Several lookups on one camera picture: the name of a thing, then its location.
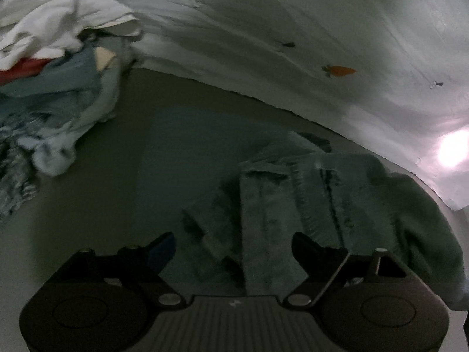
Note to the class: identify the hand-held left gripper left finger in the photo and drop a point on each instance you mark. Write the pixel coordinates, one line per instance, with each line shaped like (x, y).
(163, 252)

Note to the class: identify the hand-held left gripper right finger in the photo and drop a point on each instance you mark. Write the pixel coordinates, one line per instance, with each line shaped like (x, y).
(306, 251)

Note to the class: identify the fuzzy green sweater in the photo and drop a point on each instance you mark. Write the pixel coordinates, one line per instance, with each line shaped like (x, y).
(278, 198)

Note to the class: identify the pile of mixed clothes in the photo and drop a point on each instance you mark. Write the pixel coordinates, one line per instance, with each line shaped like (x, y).
(44, 25)

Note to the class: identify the pale blue printed cloth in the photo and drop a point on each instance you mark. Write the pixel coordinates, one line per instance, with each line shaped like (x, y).
(55, 154)

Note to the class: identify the blue white checked cloth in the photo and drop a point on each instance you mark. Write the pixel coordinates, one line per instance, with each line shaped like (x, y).
(14, 176)

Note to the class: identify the blue denim garment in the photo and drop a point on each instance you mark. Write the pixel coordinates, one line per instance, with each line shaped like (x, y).
(62, 80)

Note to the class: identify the cream cloth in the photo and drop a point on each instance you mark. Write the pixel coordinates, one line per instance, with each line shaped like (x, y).
(104, 58)

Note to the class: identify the red cloth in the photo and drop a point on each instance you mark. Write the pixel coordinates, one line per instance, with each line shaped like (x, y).
(22, 71)

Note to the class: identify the white carrot print curtain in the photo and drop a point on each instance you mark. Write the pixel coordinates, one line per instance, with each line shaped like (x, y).
(256, 25)

